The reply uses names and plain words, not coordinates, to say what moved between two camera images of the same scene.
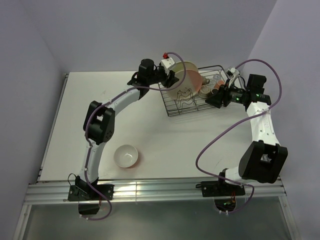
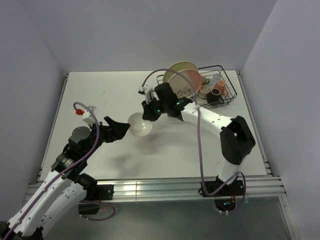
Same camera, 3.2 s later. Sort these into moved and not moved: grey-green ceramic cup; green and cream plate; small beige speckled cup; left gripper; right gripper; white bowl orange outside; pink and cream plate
Moved: left gripper; right gripper; white bowl orange outside
Not moved: grey-green ceramic cup; green and cream plate; small beige speckled cup; pink and cream plate
